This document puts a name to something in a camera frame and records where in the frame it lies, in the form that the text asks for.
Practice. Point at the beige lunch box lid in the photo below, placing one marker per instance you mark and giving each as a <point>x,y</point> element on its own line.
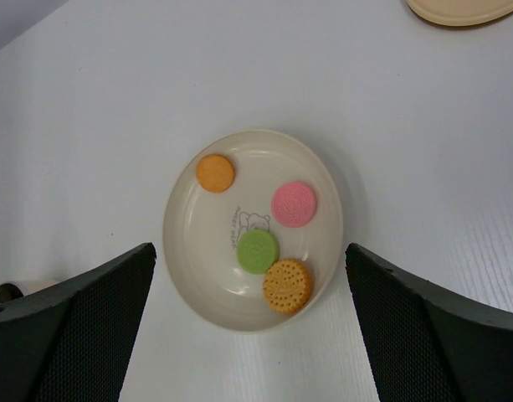
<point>460,13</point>

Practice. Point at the yellow round biscuit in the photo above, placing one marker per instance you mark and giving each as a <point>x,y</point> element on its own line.
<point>287,286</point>

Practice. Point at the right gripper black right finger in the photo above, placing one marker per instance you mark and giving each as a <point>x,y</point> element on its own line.
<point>425,342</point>

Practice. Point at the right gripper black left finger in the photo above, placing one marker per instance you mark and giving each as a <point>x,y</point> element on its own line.
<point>73,341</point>

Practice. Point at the beige round plate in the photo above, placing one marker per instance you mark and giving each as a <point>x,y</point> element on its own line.
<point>224,196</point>

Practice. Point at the steel-lined beige lunch box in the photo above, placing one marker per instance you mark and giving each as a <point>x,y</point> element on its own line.
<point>12,290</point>

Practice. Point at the orange round macaron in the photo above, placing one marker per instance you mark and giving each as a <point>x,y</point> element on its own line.
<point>215,173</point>

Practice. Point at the pink round cookie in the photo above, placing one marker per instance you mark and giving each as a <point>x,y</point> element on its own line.
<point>294,204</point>

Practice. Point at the green round cookie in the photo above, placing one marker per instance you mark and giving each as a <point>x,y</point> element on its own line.
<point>257,251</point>

